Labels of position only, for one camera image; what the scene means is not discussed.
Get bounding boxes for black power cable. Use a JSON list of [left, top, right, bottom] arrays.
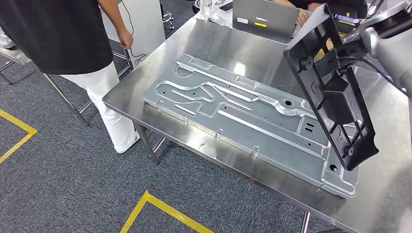
[[120, 0, 149, 67]]

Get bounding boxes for grey laptop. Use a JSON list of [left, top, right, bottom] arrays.
[[232, 0, 302, 45]]

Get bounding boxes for chrome stool base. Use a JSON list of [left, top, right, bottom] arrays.
[[162, 9, 175, 30]]

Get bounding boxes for stainless steel workbench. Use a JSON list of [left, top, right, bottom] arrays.
[[102, 16, 412, 233]]

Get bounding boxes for clear glass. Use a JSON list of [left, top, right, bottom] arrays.
[[199, 0, 216, 18]]

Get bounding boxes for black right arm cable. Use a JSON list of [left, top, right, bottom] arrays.
[[328, 55, 411, 97]]

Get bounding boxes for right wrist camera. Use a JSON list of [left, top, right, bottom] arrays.
[[317, 40, 371, 76]]

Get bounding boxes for white cabinet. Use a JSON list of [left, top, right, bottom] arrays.
[[101, 0, 166, 68]]

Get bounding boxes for yellow floor tape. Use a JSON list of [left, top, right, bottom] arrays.
[[120, 190, 215, 233], [0, 108, 38, 165]]

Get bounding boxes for black plastic mounting plate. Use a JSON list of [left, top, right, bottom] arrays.
[[283, 3, 380, 172]]

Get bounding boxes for black device lit screen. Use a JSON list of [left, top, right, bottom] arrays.
[[333, 13, 363, 34]]

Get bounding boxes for seated person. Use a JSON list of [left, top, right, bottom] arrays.
[[269, 0, 368, 27]]

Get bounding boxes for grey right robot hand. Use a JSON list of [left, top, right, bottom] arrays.
[[340, 29, 368, 46]]

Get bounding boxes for stamped metal panel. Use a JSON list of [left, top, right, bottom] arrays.
[[142, 53, 360, 199]]

